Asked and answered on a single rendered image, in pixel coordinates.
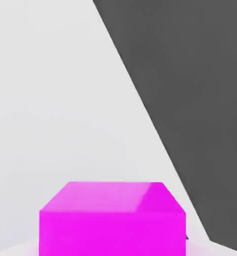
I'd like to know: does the small magenta cube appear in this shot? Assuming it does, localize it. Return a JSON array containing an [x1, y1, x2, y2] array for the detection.
[[38, 180, 187, 256]]

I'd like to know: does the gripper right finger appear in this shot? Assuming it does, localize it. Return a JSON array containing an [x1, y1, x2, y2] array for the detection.
[[185, 234, 237, 256]]

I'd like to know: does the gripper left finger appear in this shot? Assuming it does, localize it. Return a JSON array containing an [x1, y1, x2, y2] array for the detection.
[[0, 239, 40, 256]]

